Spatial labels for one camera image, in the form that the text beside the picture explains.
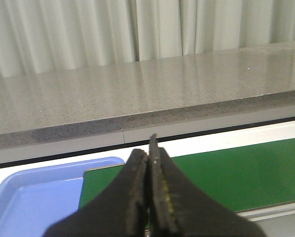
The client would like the grey stone counter slab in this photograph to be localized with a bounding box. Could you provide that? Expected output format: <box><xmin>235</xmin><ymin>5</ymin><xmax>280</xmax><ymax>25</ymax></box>
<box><xmin>0</xmin><ymin>41</ymin><xmax>295</xmax><ymax>150</ymax></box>

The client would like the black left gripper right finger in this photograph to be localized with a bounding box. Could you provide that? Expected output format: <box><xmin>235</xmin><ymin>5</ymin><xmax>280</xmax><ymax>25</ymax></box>
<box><xmin>147</xmin><ymin>134</ymin><xmax>266</xmax><ymax>237</ymax></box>

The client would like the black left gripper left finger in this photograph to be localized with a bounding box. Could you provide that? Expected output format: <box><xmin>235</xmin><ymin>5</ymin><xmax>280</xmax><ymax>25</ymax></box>
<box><xmin>44</xmin><ymin>149</ymin><xmax>148</xmax><ymax>237</ymax></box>

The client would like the white pleated curtain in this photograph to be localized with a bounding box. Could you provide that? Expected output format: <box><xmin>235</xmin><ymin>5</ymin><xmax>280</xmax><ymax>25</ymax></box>
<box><xmin>0</xmin><ymin>0</ymin><xmax>295</xmax><ymax>78</ymax></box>

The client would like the green conveyor belt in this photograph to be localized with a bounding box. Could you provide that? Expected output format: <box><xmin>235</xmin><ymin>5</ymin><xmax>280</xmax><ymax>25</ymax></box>
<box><xmin>79</xmin><ymin>138</ymin><xmax>295</xmax><ymax>215</ymax></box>

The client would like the blue plastic tray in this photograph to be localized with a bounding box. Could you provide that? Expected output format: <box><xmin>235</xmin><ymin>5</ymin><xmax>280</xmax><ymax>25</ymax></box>
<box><xmin>0</xmin><ymin>157</ymin><xmax>124</xmax><ymax>237</ymax></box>

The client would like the grey rear conveyor rail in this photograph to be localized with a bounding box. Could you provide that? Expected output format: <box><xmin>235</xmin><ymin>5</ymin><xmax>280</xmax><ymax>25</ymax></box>
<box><xmin>0</xmin><ymin>105</ymin><xmax>295</xmax><ymax>168</ymax></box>

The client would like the aluminium front conveyor rail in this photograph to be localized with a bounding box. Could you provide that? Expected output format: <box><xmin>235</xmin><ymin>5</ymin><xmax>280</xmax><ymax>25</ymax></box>
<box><xmin>237</xmin><ymin>201</ymin><xmax>295</xmax><ymax>237</ymax></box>

